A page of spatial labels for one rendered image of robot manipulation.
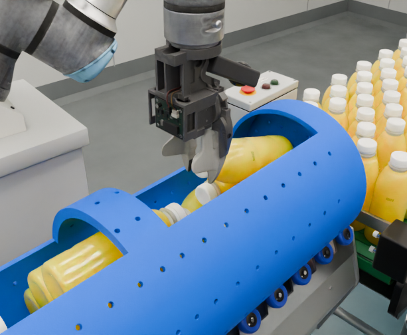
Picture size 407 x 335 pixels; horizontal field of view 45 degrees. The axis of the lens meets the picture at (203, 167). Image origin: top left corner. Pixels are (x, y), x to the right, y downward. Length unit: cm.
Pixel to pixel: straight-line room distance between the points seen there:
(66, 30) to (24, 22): 7
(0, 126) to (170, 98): 48
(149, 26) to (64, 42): 313
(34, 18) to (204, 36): 47
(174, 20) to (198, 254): 29
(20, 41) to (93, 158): 213
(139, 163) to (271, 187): 231
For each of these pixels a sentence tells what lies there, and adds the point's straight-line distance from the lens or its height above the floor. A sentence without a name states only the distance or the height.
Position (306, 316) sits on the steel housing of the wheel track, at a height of 87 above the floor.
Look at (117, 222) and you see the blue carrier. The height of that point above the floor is 123.
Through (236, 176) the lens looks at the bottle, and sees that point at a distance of 77.
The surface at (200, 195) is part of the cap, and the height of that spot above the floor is 111.
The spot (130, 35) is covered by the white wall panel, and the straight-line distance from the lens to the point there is 404.
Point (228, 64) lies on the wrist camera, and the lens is 67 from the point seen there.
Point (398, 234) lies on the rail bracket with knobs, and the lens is 103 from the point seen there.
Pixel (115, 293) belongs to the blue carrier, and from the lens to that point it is 59.
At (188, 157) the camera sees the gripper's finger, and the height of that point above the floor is 123.
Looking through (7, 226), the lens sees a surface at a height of 99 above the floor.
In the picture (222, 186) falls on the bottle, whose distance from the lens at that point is 87.
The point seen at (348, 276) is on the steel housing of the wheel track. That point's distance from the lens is 111.
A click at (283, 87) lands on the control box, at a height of 110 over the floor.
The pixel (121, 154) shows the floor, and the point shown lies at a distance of 312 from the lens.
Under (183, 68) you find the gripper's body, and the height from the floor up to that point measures 140.
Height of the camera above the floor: 163
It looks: 34 degrees down
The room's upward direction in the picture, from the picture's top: straight up
